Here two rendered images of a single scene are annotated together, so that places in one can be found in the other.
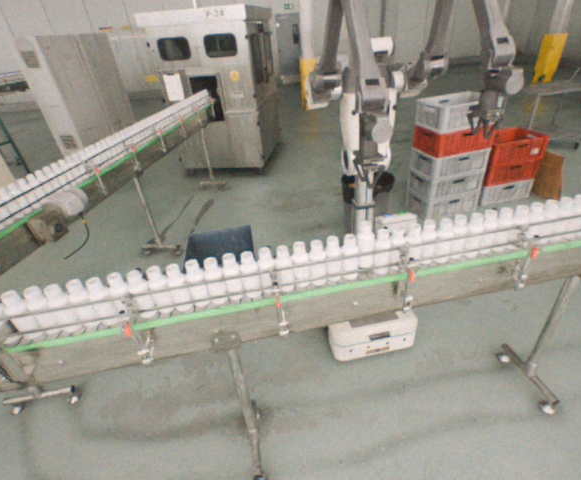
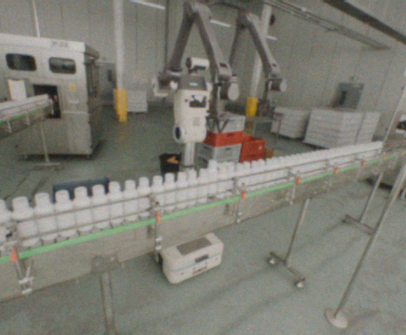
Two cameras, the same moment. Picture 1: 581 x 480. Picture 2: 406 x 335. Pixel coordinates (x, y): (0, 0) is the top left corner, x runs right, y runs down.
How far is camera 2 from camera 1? 0.35 m
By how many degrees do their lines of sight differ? 26
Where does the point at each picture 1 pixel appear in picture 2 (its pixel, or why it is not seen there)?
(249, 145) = (80, 137)
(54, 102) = not seen: outside the picture
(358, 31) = (210, 37)
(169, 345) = (49, 273)
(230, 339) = (110, 261)
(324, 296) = (186, 215)
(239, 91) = (75, 99)
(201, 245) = not seen: hidden behind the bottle
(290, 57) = (105, 89)
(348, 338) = (181, 263)
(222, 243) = not seen: hidden behind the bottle
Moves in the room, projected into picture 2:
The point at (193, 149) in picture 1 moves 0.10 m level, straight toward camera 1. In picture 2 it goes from (30, 138) to (30, 140)
